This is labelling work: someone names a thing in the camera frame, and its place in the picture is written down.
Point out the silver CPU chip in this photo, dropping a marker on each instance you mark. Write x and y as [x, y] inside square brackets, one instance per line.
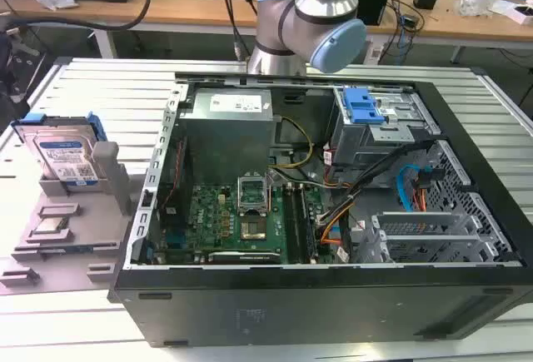
[51, 225]

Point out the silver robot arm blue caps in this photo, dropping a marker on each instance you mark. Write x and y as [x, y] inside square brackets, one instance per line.
[316, 0]

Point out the CPU socket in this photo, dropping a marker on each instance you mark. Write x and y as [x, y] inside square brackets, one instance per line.
[253, 229]

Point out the white box black insert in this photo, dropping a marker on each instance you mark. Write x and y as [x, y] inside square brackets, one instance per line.
[520, 12]

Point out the hard disk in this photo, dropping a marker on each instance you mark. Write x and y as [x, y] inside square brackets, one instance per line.
[62, 150]

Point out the RAM stick with blue label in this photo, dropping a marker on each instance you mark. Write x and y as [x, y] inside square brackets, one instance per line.
[66, 249]

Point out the clear plastic bag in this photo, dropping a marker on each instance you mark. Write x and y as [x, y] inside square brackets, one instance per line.
[479, 4]

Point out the silver drive cage bracket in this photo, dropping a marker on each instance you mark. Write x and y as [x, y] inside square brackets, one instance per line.
[420, 231]

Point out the black RAM stick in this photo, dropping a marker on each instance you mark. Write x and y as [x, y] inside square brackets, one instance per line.
[307, 229]

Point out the grey power supply unit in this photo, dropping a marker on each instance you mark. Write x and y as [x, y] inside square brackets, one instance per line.
[227, 129]

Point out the grey parts rack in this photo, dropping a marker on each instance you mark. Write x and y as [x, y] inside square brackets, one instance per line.
[100, 229]

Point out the wooden desk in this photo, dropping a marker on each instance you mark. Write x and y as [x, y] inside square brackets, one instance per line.
[187, 8]

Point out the blue disk bay latch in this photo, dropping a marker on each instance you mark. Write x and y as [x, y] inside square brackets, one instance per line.
[360, 104]

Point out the black open PC case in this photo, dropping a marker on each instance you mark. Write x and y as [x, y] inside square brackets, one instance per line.
[291, 308]

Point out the green motherboard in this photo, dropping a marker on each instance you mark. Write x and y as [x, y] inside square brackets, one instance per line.
[212, 220]

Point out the black graphics card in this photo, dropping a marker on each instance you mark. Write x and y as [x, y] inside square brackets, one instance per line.
[243, 257]

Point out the black case fan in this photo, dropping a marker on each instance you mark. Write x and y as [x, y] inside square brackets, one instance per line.
[175, 187]

